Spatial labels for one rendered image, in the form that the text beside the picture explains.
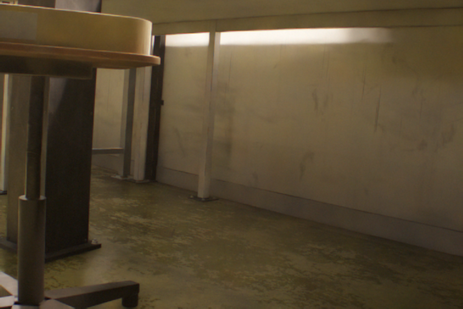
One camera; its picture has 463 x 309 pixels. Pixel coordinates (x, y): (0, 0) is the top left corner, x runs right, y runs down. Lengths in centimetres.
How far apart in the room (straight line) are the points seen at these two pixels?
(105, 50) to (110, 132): 252
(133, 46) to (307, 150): 154
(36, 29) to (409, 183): 157
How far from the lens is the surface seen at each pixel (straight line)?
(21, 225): 100
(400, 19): 196
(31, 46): 79
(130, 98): 295
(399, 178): 207
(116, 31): 82
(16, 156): 162
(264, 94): 241
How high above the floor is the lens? 50
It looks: 4 degrees down
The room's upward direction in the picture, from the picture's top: 4 degrees clockwise
